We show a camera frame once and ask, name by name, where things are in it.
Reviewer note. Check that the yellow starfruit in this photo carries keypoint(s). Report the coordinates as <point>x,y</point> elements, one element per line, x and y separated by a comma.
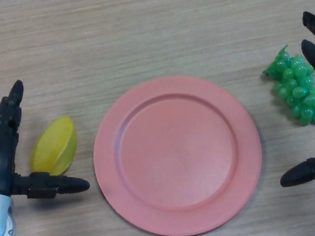
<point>55,144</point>

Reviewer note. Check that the pink round plate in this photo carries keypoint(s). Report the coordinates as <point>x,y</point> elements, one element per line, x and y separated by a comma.
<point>177,156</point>

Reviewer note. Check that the green grape bunch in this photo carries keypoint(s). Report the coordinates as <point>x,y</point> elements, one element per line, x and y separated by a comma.
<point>297,92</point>

